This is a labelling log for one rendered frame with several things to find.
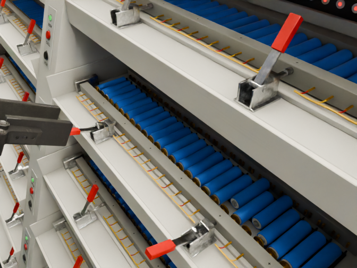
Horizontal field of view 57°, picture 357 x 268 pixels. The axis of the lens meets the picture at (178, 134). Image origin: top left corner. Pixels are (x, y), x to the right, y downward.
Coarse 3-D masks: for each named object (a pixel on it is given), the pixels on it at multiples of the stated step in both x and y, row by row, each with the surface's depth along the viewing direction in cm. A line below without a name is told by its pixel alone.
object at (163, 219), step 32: (96, 64) 70; (64, 96) 69; (192, 128) 60; (96, 160) 58; (128, 160) 54; (128, 192) 49; (160, 192) 48; (160, 224) 44; (192, 224) 44; (224, 256) 40; (352, 256) 40
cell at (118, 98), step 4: (128, 92) 66; (132, 92) 66; (136, 92) 66; (140, 92) 67; (116, 96) 65; (120, 96) 65; (124, 96) 65; (128, 96) 66; (112, 100) 65; (116, 100) 64
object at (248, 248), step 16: (96, 96) 64; (112, 112) 60; (128, 128) 56; (144, 144) 53; (160, 160) 50; (160, 176) 49; (176, 176) 47; (192, 192) 45; (208, 208) 43; (224, 224) 41; (240, 240) 39; (240, 256) 39; (256, 256) 38; (272, 256) 38
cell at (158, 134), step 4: (172, 124) 58; (176, 124) 58; (180, 124) 58; (164, 128) 57; (168, 128) 57; (172, 128) 57; (176, 128) 57; (180, 128) 58; (156, 132) 56; (160, 132) 56; (164, 132) 56; (168, 132) 57; (172, 132) 57; (152, 136) 55; (156, 136) 55; (160, 136) 56; (164, 136) 56
